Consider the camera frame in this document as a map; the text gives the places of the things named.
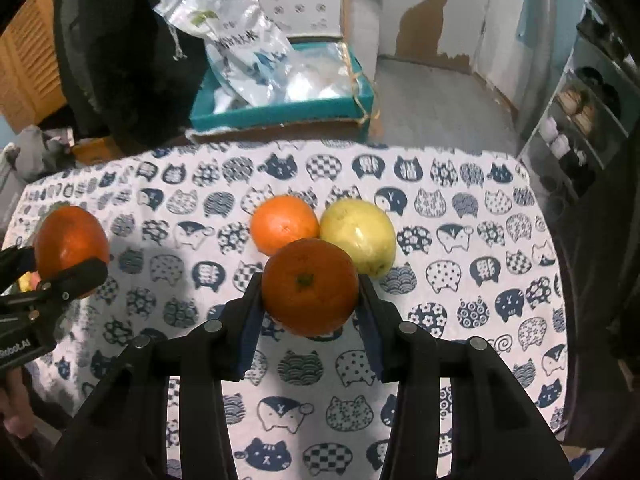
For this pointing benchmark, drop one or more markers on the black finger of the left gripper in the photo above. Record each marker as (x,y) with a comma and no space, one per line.
(67,285)

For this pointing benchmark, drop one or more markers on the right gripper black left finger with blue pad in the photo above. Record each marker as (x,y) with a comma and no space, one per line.
(120,430)

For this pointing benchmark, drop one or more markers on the orange tangerine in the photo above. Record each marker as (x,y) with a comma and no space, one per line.
(67,236)

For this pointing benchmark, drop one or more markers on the large orange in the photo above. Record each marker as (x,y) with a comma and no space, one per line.
(282,220)

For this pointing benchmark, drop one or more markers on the small tangerine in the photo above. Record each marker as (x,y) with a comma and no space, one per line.
(310,287)

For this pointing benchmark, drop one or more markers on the person's hand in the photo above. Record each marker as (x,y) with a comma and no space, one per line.
(16,413)

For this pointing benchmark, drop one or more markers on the grey clothes pile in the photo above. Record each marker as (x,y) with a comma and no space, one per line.
(34,154)

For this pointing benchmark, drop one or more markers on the cat-patterned white blue tablecloth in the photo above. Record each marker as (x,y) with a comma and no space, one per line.
(473,258)

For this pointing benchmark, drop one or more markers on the wooden louvered closet door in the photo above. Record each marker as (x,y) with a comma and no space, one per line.
(31,88)

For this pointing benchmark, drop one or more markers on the black hanging coat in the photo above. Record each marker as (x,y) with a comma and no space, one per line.
(124,74)

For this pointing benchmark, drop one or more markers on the white blue rice bag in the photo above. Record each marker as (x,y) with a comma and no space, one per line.
(247,52)

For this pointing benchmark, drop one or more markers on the teal cardboard box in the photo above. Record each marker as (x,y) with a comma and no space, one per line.
(207,115)

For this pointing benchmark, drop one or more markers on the clear plastic bag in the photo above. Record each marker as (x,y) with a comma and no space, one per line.
(317,71)

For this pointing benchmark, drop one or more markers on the white shoe rack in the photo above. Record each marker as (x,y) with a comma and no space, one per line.
(590,112)

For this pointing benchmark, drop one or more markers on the grey metal pipe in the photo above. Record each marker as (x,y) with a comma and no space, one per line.
(539,70)

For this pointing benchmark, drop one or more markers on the white patterned storage box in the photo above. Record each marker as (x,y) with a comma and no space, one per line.
(300,19)

